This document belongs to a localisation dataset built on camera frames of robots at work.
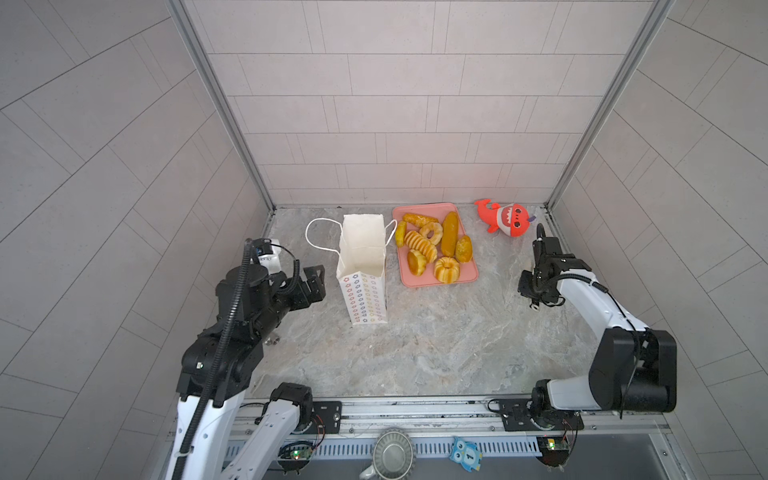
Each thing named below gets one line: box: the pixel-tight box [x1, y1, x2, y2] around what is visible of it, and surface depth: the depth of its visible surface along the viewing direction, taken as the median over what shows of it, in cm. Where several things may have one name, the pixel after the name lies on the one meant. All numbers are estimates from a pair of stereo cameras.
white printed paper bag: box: [336, 214, 388, 325], surface depth 79 cm
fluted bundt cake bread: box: [434, 256, 460, 284], surface depth 96 cm
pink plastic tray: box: [392, 202, 479, 288], surface depth 101 cm
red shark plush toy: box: [474, 199, 531, 237], surface depth 107 cm
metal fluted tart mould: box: [372, 428, 417, 480], surface depth 67 cm
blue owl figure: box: [449, 436, 483, 472], surface depth 67 cm
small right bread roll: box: [455, 235, 473, 263], surface depth 101 cm
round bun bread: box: [407, 249, 427, 276], surface depth 98 cm
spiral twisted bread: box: [404, 230, 438, 263], surface depth 101 cm
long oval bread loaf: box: [441, 211, 459, 258], surface depth 103 cm
